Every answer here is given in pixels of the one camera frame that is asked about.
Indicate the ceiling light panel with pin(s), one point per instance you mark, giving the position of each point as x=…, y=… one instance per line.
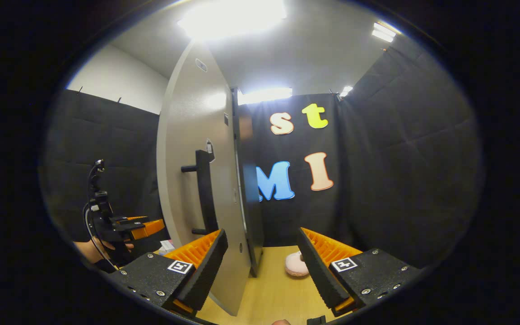
x=264, y=95
x=345, y=91
x=233, y=18
x=383, y=32

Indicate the white book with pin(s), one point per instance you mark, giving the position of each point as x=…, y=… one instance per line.
x=166, y=246

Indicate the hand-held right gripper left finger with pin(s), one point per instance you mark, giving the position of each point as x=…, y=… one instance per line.
x=208, y=271

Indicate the white cabinet door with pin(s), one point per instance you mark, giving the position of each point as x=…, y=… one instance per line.
x=192, y=113

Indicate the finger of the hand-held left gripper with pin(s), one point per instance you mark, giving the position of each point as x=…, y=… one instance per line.
x=131, y=220
x=148, y=229

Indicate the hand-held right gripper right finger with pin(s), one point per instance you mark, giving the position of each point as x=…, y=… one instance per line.
x=316, y=275

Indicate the black backdrop cloth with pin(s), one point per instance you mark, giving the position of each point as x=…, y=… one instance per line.
x=400, y=171

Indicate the grey cabinet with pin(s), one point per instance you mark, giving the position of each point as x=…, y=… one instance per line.
x=251, y=216

